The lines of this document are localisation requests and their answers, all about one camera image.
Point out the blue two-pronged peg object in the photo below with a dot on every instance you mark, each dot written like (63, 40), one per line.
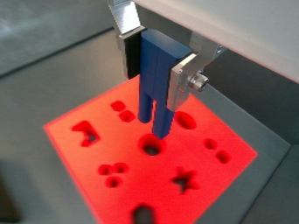
(160, 54)

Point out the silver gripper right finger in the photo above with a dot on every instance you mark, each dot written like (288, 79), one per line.
(186, 75)

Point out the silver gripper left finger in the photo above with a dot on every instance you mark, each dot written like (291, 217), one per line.
(128, 34)

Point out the red fixture block with holes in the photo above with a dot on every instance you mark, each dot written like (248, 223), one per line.
(127, 170)

